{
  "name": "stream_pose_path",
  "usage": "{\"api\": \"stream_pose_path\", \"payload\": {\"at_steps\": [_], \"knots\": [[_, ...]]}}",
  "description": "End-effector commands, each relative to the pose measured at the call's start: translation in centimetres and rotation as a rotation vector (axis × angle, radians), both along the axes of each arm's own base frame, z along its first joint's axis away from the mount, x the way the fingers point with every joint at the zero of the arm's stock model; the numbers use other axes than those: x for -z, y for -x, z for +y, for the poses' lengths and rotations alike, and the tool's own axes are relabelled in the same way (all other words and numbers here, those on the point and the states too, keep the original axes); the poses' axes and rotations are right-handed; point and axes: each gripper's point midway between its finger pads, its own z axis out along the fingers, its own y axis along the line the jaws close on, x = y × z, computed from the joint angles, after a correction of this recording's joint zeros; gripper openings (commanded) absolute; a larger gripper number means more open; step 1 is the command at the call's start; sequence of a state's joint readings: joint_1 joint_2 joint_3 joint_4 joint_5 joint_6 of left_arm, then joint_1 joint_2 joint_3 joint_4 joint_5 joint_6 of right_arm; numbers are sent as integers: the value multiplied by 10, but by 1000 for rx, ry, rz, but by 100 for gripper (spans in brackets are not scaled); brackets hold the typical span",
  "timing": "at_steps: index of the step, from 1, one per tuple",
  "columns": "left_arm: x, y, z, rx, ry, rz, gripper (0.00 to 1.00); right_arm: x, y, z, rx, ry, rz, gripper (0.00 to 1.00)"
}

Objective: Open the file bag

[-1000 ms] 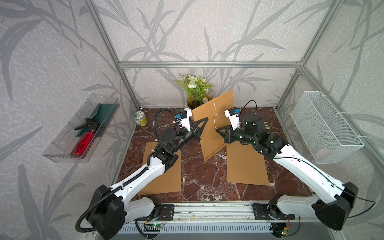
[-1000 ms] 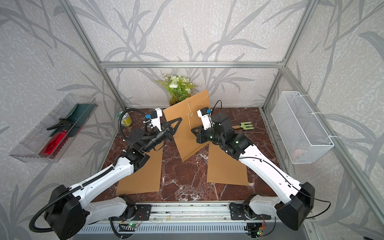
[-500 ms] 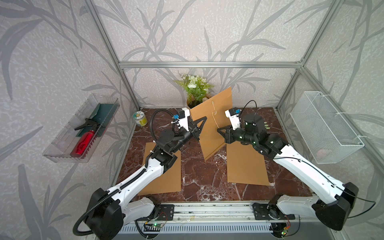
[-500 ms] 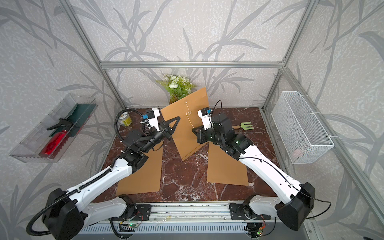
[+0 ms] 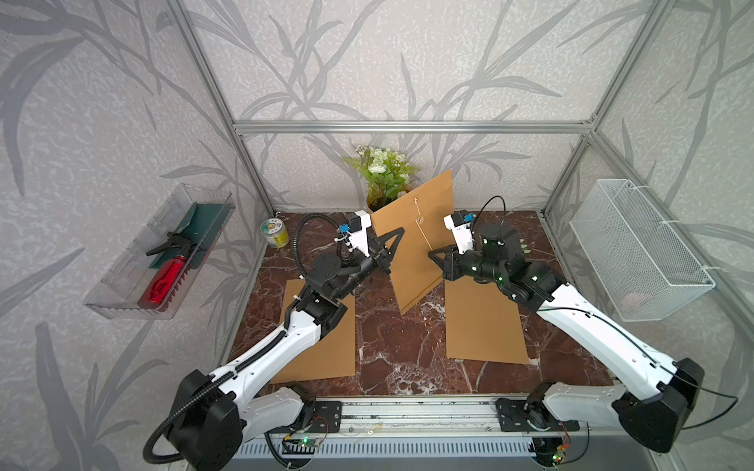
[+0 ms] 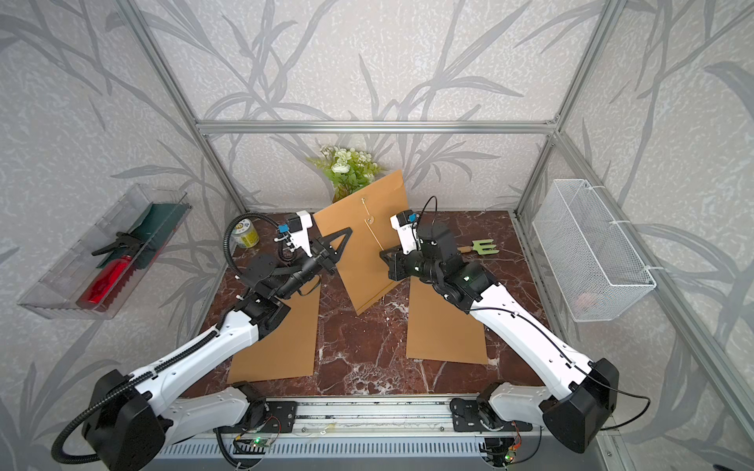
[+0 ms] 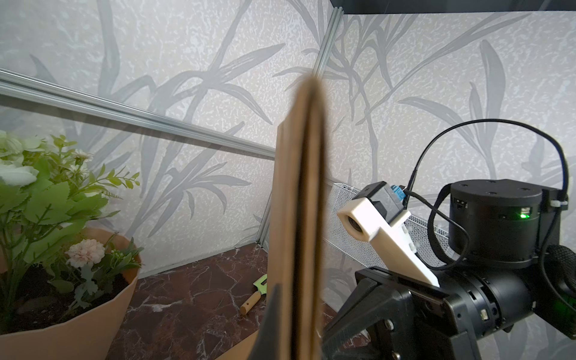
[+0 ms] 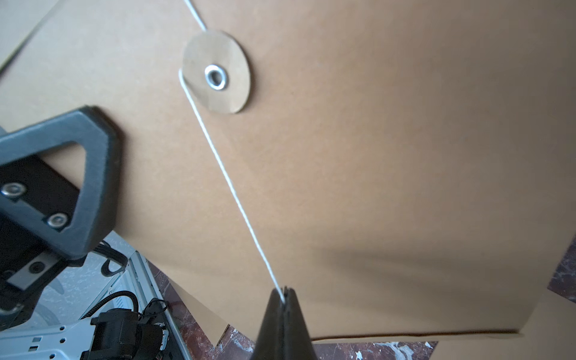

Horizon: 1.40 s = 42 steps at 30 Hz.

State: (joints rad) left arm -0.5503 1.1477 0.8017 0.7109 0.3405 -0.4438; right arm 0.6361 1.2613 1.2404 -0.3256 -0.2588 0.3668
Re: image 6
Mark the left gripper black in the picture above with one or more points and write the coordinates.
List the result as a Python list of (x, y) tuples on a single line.
[(328, 238)]

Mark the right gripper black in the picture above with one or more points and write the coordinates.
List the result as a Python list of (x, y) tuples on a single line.
[(394, 264)]

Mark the brown file bag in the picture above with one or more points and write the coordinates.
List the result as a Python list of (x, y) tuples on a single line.
[(437, 330), (289, 351), (368, 213)]

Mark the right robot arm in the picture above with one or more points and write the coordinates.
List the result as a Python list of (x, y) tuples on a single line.
[(473, 289)]

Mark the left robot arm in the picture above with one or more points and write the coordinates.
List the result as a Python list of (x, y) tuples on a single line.
[(132, 418)]

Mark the green plant white flowers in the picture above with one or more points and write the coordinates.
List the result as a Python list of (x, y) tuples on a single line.
[(347, 169)]

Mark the green garden fork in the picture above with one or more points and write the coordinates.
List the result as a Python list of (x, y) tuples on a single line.
[(481, 247)]

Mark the dark green cloth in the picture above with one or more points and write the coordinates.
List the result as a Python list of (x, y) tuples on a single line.
[(148, 235)]

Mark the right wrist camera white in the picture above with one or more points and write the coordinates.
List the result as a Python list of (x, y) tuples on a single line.
[(405, 223)]

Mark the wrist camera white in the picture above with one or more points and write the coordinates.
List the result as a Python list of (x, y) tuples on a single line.
[(405, 223), (293, 234)]

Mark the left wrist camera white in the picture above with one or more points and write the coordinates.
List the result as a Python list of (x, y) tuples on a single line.
[(293, 234)]

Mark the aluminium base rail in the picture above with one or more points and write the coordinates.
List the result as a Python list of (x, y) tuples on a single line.
[(371, 415)]

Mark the white wire mesh basket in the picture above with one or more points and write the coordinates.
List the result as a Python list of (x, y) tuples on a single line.
[(598, 270)]

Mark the clear plastic wall tray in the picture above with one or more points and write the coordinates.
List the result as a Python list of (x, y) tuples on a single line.
[(55, 295)]

